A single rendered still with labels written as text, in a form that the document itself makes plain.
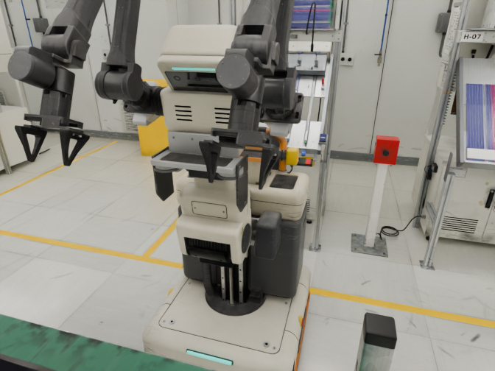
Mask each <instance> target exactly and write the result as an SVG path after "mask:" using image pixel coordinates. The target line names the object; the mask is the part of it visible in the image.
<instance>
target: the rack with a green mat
mask: <svg viewBox="0 0 495 371"><path fill-rule="evenodd" d="M396 343H397V333H396V323H395V320H394V318H393V317H388V316H384V315H380V314H373V313H369V312H366V313H365V316H364V320H363V325H362V332H361V336H360V341H359V348H358V352H357V359H356V364H355V368H354V371H390V366H391V363H392V360H393V354H394V351H395V348H396ZM0 353H1V354H4V355H6V356H11V357H13V358H18V359H21V360H23V361H28V362H30V363H33V364H37V365H40V366H43V367H47V368H49V369H53V370H57V371H217V370H212V369H209V368H206V367H201V366H197V365H194V364H190V363H186V362H183V361H178V360H175V359H172V358H167V357H164V356H159V355H156V354H153V353H148V352H144V351H141V350H137V349H133V348H130V347H125V346H122V345H119V344H114V343H111V342H106V341H102V340H100V339H95V338H91V337H89V336H83V335H80V334H77V333H72V332H69V331H64V330H61V329H58V328H53V327H50V326H47V325H42V324H38V323H36V322H30V321H27V320H25V319H19V318H16V317H11V316H8V315H5V314H0Z"/></svg>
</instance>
